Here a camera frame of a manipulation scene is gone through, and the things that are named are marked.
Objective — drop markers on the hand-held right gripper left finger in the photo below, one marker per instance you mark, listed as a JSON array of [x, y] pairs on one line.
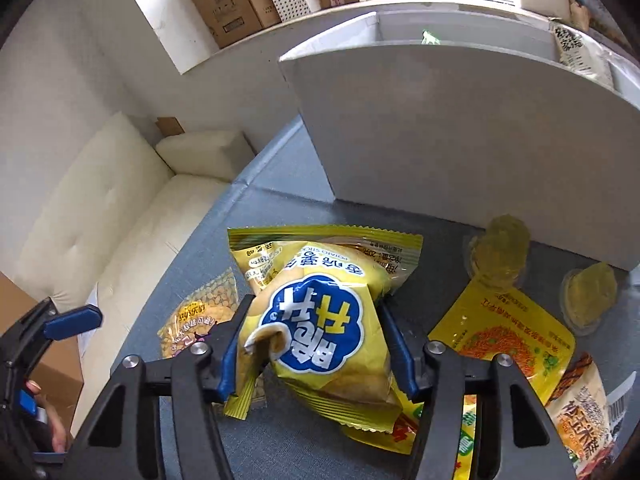
[[229, 365]]

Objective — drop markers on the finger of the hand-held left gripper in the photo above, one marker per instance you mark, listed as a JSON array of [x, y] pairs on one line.
[[75, 319]]

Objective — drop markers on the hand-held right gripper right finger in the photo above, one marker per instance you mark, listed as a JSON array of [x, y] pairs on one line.
[[404, 360]]

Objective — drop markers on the yellow potato chips packet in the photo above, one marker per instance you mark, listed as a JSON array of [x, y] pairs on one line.
[[320, 325]]

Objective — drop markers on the white storage box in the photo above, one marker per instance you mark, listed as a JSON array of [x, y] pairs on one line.
[[450, 150]]

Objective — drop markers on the white printed snack bag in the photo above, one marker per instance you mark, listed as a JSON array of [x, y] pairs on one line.
[[580, 52]]

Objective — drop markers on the person's left hand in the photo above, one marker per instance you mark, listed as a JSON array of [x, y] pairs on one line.
[[56, 430]]

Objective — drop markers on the large brown cardboard box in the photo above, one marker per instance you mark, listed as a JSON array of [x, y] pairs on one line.
[[50, 360]]

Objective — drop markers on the yellow peanut snack packet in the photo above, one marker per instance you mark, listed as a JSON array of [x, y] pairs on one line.
[[200, 310]]

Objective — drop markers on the yellow red snack packet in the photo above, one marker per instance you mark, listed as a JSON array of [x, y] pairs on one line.
[[392, 440]]

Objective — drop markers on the white leather sofa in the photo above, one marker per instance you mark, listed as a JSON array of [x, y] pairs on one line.
[[100, 220]]

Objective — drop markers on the yellow noodle snack packet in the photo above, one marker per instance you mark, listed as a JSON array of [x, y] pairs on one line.
[[500, 320]]

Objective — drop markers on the yellow jelly cup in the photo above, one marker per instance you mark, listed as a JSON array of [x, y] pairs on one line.
[[500, 252], [592, 292]]

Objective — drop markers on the beige rice cracker packet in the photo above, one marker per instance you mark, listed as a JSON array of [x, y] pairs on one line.
[[582, 410]]

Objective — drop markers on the small cardboard piece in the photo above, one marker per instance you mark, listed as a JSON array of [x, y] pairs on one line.
[[170, 126]]

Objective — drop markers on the tall brown cardboard box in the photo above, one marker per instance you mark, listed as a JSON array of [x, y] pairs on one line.
[[220, 5]]

